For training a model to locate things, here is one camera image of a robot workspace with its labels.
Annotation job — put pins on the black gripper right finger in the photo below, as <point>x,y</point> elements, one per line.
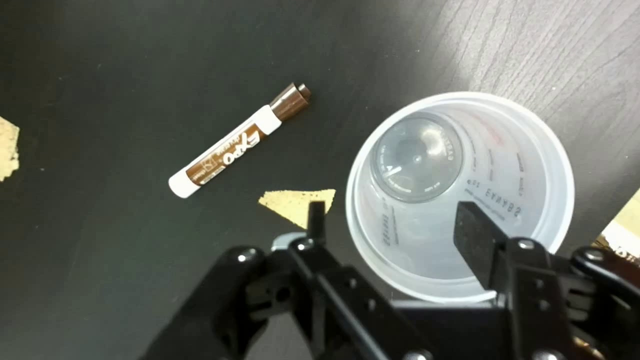
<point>477,243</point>

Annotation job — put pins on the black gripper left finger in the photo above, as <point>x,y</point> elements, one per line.
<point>316,222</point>

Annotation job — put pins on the clear plastic measuring cup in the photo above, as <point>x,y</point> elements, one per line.
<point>401,227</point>

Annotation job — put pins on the triangular tan tape scrap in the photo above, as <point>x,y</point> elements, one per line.
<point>297,203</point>

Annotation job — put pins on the brown Expo marker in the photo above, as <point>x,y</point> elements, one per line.
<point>233,146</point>

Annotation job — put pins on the printed tan tape scrap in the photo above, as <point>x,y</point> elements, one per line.
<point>623,231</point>

